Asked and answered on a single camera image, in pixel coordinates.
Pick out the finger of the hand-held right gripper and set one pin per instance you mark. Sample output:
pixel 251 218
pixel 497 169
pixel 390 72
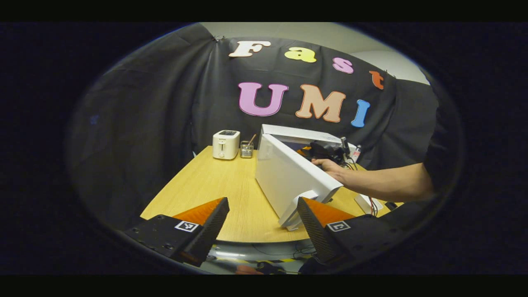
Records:
pixel 305 151

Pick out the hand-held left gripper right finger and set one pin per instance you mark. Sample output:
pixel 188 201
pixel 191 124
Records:
pixel 317 235

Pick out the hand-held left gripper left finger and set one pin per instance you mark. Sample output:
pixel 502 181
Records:
pixel 208 235

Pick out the white microwave oven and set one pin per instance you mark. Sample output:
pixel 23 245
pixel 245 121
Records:
pixel 284 177

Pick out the small pink label bottle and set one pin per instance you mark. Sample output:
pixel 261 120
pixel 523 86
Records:
pixel 356 153

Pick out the wooden stick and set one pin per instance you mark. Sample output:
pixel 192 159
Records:
pixel 252 139

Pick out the white rectangular tray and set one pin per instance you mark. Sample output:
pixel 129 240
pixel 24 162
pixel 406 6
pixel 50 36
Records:
pixel 365 204

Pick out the clear square cup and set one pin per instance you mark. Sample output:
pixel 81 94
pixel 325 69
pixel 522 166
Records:
pixel 246 150

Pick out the white toaster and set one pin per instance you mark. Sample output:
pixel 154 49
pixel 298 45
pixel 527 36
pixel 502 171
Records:
pixel 225 145

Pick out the person's black shirt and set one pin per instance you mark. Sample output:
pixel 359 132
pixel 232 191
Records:
pixel 445 144

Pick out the black backdrop cloth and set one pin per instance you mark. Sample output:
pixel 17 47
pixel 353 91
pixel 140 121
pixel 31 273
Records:
pixel 144 103

